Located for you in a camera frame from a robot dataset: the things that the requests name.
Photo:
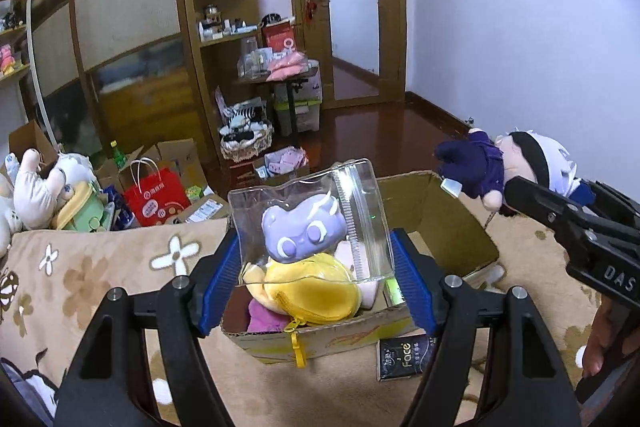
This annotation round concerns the pink plush bear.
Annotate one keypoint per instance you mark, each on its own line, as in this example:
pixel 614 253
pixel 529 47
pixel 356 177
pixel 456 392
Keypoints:
pixel 262 319

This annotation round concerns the white shelf unit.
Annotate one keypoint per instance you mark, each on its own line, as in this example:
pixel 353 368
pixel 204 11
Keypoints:
pixel 15 32

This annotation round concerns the green packet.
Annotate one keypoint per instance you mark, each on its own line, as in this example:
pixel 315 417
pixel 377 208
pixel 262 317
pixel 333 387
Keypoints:
pixel 395 294

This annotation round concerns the person's right hand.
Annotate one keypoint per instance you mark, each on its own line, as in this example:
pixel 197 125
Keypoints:
pixel 600 342

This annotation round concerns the open cardboard box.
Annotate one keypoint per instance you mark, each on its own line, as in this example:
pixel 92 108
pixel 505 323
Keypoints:
pixel 175 157
pixel 30 139

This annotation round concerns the wooden wardrobe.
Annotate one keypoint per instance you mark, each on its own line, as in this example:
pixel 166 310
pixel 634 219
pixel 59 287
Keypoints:
pixel 125 7

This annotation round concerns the black and white striped plush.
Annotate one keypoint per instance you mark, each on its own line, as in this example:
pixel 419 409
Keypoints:
pixel 242 117

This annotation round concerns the pink cloth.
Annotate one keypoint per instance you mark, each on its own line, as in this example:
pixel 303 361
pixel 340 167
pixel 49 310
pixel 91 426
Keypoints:
pixel 287 67

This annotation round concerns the white plush toy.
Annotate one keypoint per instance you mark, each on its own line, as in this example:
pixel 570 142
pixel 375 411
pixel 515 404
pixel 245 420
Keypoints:
pixel 35 197

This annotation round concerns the white-haired plush doll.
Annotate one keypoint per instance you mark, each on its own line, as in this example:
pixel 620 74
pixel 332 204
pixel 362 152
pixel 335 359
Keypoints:
pixel 480 167

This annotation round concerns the white and tan cat plush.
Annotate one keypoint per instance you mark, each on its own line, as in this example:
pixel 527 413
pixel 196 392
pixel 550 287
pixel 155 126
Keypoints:
pixel 6 217

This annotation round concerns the small box of pink packets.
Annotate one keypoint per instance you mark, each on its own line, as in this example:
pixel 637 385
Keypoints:
pixel 282 162

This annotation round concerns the black packet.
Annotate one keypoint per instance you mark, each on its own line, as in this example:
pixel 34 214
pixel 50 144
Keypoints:
pixel 400 357

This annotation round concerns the small side table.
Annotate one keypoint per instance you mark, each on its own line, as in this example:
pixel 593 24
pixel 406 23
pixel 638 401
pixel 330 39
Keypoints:
pixel 290 82

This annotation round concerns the green bottle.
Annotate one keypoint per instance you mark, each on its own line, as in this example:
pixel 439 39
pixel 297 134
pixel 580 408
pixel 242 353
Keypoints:
pixel 120 159

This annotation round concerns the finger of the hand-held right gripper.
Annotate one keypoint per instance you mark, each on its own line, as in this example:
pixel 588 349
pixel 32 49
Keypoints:
pixel 540 204
pixel 615 202

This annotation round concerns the printed cardboard box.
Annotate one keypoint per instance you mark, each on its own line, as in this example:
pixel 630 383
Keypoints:
pixel 450 217

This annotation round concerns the green and yellow bag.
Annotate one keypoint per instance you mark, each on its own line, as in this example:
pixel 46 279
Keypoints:
pixel 80 212

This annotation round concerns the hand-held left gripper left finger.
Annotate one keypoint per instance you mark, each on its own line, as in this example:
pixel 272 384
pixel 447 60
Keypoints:
pixel 220 277

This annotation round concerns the yellow plush pouch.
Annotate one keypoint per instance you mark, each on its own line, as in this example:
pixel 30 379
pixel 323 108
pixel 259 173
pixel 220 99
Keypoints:
pixel 310 292

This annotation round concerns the clear plastic storage bin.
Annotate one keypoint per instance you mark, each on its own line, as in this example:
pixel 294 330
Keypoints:
pixel 302 117

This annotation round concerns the grey clothing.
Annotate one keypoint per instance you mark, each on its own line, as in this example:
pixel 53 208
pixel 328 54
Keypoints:
pixel 20 397

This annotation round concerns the red paper bag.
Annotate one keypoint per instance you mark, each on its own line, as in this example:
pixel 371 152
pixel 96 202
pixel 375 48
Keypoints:
pixel 155 202

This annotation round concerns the clear jar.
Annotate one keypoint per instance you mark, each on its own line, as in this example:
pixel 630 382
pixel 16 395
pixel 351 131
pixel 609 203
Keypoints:
pixel 249 54

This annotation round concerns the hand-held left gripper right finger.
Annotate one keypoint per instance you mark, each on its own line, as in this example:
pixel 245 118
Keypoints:
pixel 415 287

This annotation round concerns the red door charm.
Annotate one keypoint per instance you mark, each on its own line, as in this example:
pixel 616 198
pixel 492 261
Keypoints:
pixel 311 9

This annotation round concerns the red box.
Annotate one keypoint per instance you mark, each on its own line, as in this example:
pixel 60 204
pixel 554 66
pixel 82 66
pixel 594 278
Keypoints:
pixel 279 38

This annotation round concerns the clear pouch with purple plush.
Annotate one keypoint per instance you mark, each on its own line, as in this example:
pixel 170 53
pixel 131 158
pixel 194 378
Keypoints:
pixel 310 227

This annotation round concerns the wicker basket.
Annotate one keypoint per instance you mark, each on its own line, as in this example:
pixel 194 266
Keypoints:
pixel 247 147

